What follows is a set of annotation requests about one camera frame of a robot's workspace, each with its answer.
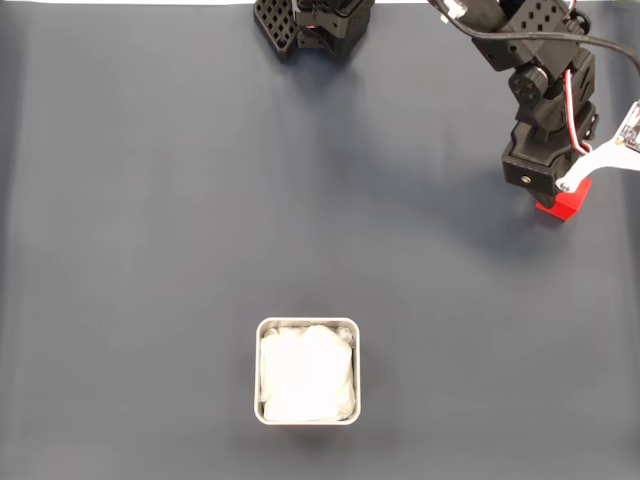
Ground white wrist camera board mount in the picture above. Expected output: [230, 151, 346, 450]
[554, 99, 640, 194]

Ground white crumpled cloth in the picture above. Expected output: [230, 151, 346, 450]
[259, 323, 357, 422]

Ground white square metal box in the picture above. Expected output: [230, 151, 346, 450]
[253, 316, 362, 427]

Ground black camera cable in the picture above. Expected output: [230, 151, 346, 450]
[429, 0, 640, 71]

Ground dark grey table mat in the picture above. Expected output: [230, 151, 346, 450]
[0, 2, 640, 480]

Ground red white servo wire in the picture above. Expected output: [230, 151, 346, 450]
[562, 69, 594, 154]

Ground red cube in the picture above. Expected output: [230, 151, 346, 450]
[535, 178, 594, 223]

